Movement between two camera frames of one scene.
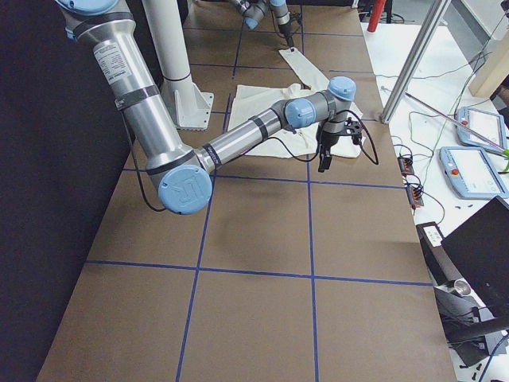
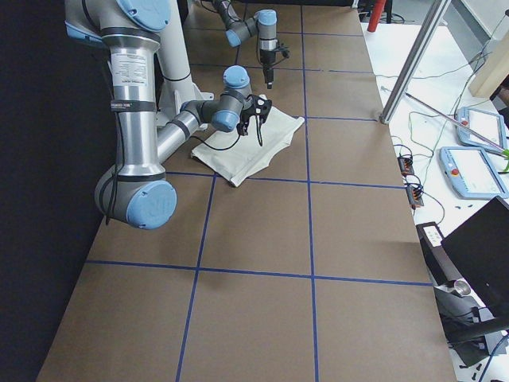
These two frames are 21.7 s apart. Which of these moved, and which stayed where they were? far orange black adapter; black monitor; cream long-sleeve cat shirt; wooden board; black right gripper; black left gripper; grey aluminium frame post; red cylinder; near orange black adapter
Moved: black left gripper; cream long-sleeve cat shirt; black right gripper
Stayed: red cylinder; grey aluminium frame post; near orange black adapter; black monitor; wooden board; far orange black adapter
